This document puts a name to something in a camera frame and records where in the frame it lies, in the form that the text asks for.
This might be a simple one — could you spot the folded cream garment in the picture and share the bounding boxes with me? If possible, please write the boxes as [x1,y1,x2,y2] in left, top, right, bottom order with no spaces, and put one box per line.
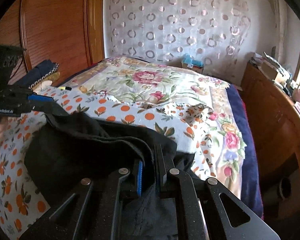
[32,80,53,93]

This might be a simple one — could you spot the dark blue blanket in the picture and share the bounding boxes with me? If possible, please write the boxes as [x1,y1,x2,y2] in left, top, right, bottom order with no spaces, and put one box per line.
[226,85,264,219]

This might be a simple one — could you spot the folded navy garment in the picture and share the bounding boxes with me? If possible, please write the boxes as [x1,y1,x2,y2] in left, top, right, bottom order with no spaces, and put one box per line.
[14,60,59,88]

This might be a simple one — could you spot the black Superman t-shirt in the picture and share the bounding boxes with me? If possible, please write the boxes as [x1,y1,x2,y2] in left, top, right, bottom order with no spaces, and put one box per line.
[22,113,205,239]

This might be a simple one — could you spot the brown wooden louvered wardrobe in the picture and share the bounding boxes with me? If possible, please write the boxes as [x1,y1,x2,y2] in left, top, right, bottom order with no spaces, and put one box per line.
[0,0,105,82]

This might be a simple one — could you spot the folded patterned dark garment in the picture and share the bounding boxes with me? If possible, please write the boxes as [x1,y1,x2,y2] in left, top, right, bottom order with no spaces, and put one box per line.
[28,62,59,88]

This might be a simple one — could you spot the brown wooden sideboard cabinet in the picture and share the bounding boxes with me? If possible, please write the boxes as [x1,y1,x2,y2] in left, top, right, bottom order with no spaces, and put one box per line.
[239,62,300,205]

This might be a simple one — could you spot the floral quilt bedspread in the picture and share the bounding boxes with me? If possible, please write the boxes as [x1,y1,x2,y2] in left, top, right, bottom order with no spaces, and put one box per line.
[56,57,246,196]

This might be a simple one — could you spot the sheer circle pattern curtain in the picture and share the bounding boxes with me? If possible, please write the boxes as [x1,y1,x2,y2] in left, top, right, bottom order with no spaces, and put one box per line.
[103,0,271,81]

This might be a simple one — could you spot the stack of books and papers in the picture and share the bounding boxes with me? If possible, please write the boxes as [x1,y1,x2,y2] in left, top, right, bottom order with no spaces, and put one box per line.
[250,52,291,89]

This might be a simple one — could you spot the folded mustard yellow garment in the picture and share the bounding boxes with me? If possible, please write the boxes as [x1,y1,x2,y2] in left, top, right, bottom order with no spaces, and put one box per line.
[30,72,60,89]

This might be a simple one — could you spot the orange fruit print sheet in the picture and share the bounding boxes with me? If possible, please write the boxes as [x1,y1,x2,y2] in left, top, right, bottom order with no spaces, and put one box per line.
[0,89,213,239]

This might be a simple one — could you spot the blue tissue box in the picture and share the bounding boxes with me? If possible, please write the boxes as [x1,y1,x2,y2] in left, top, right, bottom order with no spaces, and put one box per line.
[181,54,204,74]

